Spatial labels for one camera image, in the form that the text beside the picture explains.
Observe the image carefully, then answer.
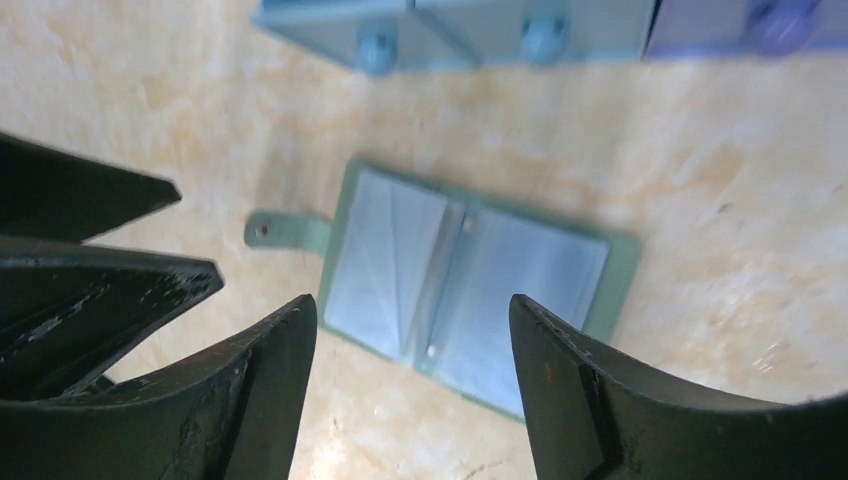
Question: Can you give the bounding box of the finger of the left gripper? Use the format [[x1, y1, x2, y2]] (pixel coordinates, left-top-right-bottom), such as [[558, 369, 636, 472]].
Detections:
[[1, 132, 181, 243], [1, 237, 224, 401]]

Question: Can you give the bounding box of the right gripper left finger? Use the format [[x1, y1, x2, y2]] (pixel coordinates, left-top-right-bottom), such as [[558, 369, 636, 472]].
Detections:
[[1, 294, 317, 479]]

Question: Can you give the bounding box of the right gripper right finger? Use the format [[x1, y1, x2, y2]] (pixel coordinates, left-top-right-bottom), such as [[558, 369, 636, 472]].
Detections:
[[509, 294, 847, 479]]

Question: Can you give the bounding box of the green leather card holder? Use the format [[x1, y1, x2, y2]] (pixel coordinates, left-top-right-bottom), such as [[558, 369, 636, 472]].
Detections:
[[244, 159, 642, 420]]

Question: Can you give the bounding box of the light blue card tray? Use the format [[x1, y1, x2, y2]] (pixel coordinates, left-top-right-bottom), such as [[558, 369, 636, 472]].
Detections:
[[252, 0, 480, 77]]

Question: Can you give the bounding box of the middle blue card tray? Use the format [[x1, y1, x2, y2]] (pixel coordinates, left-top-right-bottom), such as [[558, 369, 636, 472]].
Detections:
[[414, 0, 655, 68]]

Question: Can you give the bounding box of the purple card tray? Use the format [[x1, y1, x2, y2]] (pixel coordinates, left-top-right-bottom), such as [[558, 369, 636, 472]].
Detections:
[[645, 0, 847, 58]]

